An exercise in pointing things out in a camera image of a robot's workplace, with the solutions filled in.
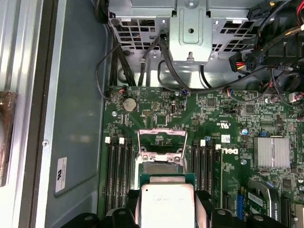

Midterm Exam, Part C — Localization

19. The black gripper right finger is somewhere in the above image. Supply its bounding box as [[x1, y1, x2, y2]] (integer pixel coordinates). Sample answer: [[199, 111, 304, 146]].
[[194, 189, 289, 228]]

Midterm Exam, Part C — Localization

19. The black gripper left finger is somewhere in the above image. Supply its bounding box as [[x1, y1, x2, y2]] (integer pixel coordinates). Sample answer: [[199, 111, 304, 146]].
[[60, 189, 141, 228]]

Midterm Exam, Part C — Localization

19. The silver CPU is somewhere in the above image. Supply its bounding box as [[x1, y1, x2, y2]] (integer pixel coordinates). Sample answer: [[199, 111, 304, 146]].
[[139, 172, 197, 228]]

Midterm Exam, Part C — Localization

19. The black expansion slot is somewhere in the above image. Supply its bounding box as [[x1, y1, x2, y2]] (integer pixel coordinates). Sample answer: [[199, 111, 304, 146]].
[[223, 193, 232, 211]]

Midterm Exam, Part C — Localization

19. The blue expansion slot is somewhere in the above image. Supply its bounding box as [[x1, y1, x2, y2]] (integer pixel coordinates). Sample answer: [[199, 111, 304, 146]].
[[236, 189, 245, 221]]

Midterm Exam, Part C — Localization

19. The RAM slot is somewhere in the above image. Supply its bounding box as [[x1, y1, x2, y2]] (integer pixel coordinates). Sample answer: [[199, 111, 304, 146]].
[[118, 137, 127, 209], [199, 139, 207, 192], [206, 140, 214, 198], [125, 140, 135, 192], [111, 141, 120, 212], [191, 140, 200, 192], [104, 136, 114, 214]]

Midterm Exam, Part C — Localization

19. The CPU socket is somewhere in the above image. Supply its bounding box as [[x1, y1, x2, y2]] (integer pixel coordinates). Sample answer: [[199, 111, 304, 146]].
[[134, 152, 192, 190]]

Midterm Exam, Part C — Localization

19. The black graphics card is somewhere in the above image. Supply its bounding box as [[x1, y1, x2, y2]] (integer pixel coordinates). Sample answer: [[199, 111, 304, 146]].
[[247, 179, 283, 228]]

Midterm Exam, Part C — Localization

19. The white case label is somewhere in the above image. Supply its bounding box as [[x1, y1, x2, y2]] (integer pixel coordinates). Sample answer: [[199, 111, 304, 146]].
[[55, 156, 68, 194]]

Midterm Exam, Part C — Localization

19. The silver chipset heatsink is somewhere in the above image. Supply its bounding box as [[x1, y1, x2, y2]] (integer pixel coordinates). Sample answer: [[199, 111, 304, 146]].
[[253, 136, 291, 168]]

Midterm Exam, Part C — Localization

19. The green motherboard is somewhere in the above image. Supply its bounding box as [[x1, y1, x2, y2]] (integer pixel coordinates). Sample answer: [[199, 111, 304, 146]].
[[97, 85, 304, 228]]

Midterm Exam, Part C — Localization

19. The coin cell battery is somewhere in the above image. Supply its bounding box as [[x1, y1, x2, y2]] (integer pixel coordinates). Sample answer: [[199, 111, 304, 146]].
[[122, 97, 138, 113]]

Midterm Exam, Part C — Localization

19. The black PC case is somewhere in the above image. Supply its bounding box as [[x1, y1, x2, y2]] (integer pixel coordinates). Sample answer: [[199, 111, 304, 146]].
[[23, 0, 304, 228]]

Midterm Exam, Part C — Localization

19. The black power connector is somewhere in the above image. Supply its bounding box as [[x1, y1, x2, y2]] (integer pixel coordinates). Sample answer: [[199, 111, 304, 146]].
[[228, 50, 264, 73]]

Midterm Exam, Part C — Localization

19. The grey metal drive cage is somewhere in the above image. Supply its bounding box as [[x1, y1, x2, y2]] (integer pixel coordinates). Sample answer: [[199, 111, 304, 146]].
[[108, 0, 263, 64]]

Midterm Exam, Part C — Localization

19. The long black cable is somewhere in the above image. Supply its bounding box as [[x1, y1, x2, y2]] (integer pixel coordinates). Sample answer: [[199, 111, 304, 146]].
[[157, 59, 304, 91]]

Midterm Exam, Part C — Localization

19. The thin black looped cable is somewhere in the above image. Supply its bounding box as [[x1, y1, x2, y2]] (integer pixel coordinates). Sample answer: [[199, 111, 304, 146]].
[[95, 44, 124, 100]]

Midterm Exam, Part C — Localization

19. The red wire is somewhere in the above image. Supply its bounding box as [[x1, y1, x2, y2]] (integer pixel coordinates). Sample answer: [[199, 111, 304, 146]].
[[295, 0, 304, 26]]

